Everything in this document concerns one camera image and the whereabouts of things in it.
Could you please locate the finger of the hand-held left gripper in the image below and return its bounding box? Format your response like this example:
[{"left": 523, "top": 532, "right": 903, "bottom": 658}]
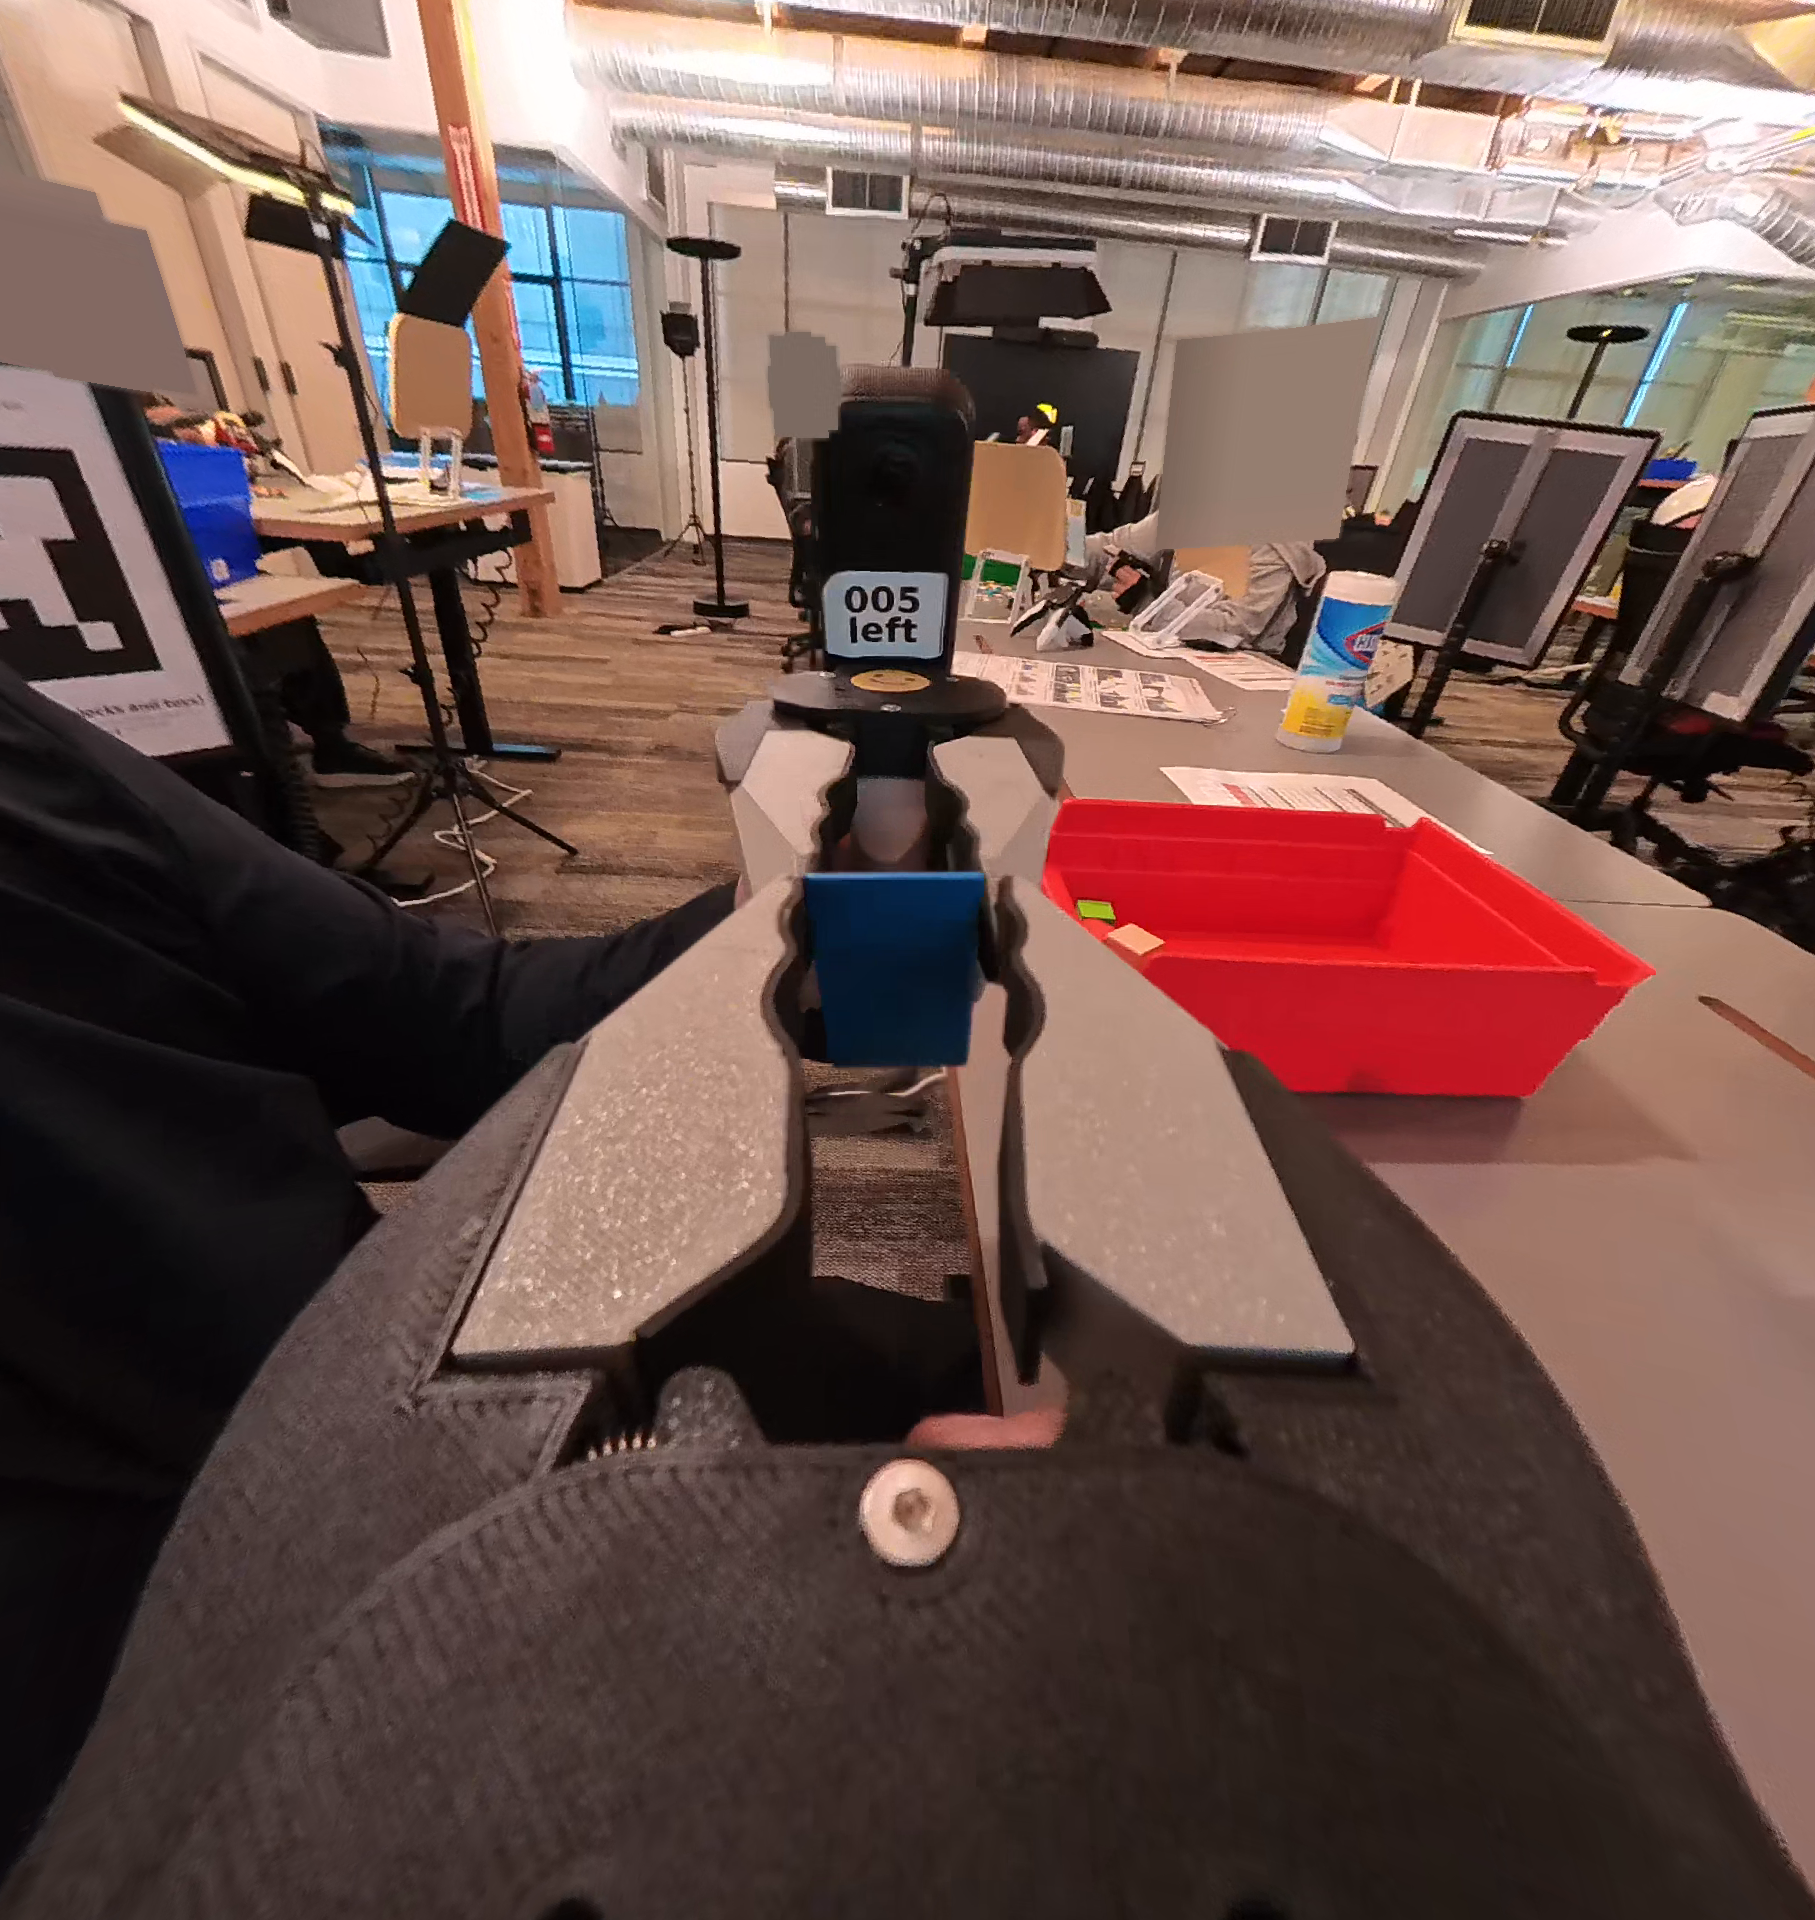
[
  {"left": 925, "top": 730, "right": 1061, "bottom": 910},
  {"left": 727, "top": 730, "right": 859, "bottom": 907}
]

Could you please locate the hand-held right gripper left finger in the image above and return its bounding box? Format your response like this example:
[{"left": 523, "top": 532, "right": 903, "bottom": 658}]
[{"left": 451, "top": 876, "right": 811, "bottom": 1375}]

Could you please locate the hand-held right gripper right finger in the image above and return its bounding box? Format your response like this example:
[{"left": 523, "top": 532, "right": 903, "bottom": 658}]
[{"left": 993, "top": 876, "right": 1360, "bottom": 1386}]

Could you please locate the blue rectangular wooden block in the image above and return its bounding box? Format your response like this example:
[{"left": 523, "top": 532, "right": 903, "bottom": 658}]
[{"left": 801, "top": 871, "right": 991, "bottom": 1070}]

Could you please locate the red plastic bin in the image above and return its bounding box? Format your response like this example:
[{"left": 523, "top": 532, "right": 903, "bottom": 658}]
[{"left": 1041, "top": 798, "right": 1654, "bottom": 1100}]

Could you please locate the person's left forearm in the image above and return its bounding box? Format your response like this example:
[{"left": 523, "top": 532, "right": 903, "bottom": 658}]
[{"left": 0, "top": 816, "right": 739, "bottom": 1142}]

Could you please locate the pale wooden board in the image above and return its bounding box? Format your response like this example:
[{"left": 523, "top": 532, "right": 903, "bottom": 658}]
[{"left": 967, "top": 443, "right": 1071, "bottom": 573}]

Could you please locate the printed paper sheet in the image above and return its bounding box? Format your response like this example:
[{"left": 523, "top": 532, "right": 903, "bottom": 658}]
[
  {"left": 1158, "top": 764, "right": 1492, "bottom": 861},
  {"left": 973, "top": 653, "right": 1222, "bottom": 726}
]

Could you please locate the black overhead light box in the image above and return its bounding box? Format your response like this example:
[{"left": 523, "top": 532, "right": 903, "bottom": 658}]
[{"left": 919, "top": 240, "right": 1113, "bottom": 330}]

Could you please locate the disinfecting wipes canister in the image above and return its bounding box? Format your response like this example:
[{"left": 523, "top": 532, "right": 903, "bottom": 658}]
[{"left": 1272, "top": 570, "right": 1400, "bottom": 756}]

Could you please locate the wooden top standing desk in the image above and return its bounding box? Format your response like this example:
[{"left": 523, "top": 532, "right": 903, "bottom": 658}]
[{"left": 247, "top": 480, "right": 555, "bottom": 760}]

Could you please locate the person's dark clothed body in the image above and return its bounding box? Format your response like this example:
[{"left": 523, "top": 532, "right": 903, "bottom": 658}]
[{"left": 0, "top": 630, "right": 579, "bottom": 1920}]

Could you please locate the grey panel on black stand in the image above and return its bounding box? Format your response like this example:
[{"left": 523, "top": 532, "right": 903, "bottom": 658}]
[
  {"left": 1382, "top": 413, "right": 1660, "bottom": 739},
  {"left": 1550, "top": 397, "right": 1815, "bottom": 820}
]

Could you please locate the blue plastic bin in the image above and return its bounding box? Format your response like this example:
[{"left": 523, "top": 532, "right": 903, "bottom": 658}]
[{"left": 157, "top": 438, "right": 261, "bottom": 588}]

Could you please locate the black tripod light stand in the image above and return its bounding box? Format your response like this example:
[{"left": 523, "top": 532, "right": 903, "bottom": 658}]
[{"left": 239, "top": 186, "right": 579, "bottom": 941}]

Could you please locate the black office chair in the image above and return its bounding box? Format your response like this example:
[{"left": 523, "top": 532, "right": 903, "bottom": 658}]
[{"left": 1558, "top": 697, "right": 1815, "bottom": 919}]

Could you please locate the fiducial marker poster board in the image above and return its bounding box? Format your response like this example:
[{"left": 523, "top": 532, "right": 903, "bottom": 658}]
[{"left": 0, "top": 360, "right": 233, "bottom": 760}]

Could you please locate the black wall screen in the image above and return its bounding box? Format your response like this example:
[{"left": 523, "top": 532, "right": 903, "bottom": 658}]
[{"left": 939, "top": 333, "right": 1142, "bottom": 452}]

